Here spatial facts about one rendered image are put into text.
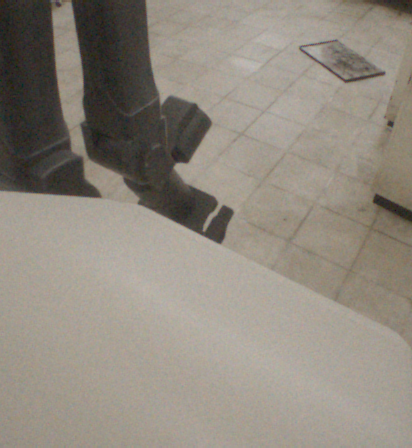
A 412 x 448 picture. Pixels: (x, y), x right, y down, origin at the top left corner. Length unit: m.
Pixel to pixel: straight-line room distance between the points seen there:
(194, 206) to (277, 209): 1.55
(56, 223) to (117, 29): 0.23
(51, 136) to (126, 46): 0.10
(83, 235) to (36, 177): 0.17
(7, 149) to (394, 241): 1.96
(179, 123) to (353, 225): 1.71
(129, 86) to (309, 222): 1.75
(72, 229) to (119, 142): 0.28
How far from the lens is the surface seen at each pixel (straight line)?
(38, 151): 0.33
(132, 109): 0.40
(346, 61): 3.57
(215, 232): 0.57
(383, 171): 2.12
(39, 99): 0.32
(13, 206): 0.17
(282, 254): 1.92
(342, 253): 2.00
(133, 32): 0.38
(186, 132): 0.51
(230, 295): 0.15
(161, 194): 0.50
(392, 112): 2.76
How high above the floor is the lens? 1.49
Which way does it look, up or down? 48 degrees down
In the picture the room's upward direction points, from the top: straight up
